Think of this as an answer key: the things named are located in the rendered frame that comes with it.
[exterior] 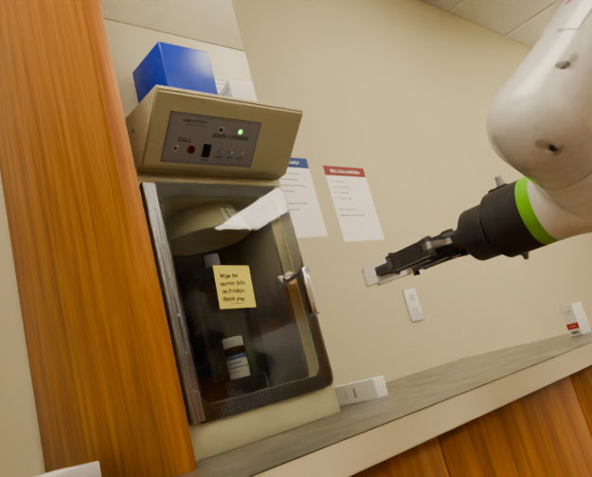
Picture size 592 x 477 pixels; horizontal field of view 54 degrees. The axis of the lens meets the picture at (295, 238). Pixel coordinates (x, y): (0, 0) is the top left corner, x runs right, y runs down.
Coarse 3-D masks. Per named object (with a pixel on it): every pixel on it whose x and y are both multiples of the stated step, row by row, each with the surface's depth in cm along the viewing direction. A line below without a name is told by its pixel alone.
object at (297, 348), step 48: (192, 192) 102; (240, 192) 109; (192, 240) 99; (240, 240) 105; (288, 240) 113; (192, 288) 96; (288, 288) 109; (192, 336) 93; (240, 336) 98; (288, 336) 105; (240, 384) 95; (288, 384) 101
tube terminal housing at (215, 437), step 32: (128, 32) 107; (160, 32) 112; (128, 64) 104; (224, 64) 120; (128, 96) 102; (256, 96) 123; (256, 416) 96; (288, 416) 101; (320, 416) 105; (224, 448) 91
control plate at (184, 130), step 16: (176, 112) 95; (176, 128) 97; (192, 128) 99; (208, 128) 101; (224, 128) 103; (240, 128) 105; (256, 128) 107; (176, 144) 98; (192, 144) 100; (224, 144) 104; (240, 144) 107; (256, 144) 109; (176, 160) 99; (192, 160) 101; (208, 160) 104; (224, 160) 106; (240, 160) 108
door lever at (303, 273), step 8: (288, 272) 110; (296, 272) 108; (304, 272) 106; (288, 280) 109; (304, 280) 106; (304, 288) 106; (312, 288) 106; (312, 296) 105; (312, 304) 105; (312, 312) 105
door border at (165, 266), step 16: (160, 224) 96; (160, 240) 95; (160, 272) 92; (176, 288) 94; (176, 304) 93; (176, 320) 92; (176, 336) 90; (192, 368) 91; (192, 384) 90; (192, 400) 89
